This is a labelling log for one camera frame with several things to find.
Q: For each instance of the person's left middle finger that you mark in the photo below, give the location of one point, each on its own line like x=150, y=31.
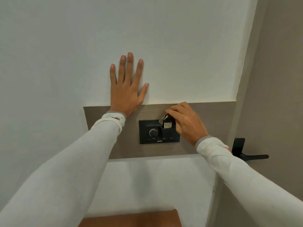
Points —
x=129, y=67

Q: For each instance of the person's left little finger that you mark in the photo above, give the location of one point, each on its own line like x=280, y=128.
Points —
x=113, y=74

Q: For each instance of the brown wooden wall panel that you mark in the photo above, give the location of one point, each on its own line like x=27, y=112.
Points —
x=213, y=120

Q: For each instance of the brown wooden furniture top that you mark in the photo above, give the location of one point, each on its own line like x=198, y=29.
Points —
x=132, y=219

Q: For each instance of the silver metal key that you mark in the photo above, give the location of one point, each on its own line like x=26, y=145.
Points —
x=162, y=121

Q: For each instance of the person's left forearm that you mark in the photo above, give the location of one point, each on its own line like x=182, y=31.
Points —
x=71, y=167

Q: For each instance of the grey-brown door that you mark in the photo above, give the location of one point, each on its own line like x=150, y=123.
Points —
x=274, y=92

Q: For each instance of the person's left hand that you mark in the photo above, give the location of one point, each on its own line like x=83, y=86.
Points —
x=123, y=94

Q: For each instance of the person's left thumb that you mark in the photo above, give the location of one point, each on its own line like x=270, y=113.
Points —
x=144, y=92

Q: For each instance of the black wall key switch panel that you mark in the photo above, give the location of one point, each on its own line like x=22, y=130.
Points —
x=151, y=133

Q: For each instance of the black key tag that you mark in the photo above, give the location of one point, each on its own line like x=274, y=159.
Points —
x=168, y=124

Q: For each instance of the person's right hand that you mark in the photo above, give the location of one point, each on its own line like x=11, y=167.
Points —
x=189, y=125

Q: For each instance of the person's right forearm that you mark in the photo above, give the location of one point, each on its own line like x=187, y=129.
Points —
x=248, y=182

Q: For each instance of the person's right thumb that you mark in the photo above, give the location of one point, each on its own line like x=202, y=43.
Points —
x=174, y=117

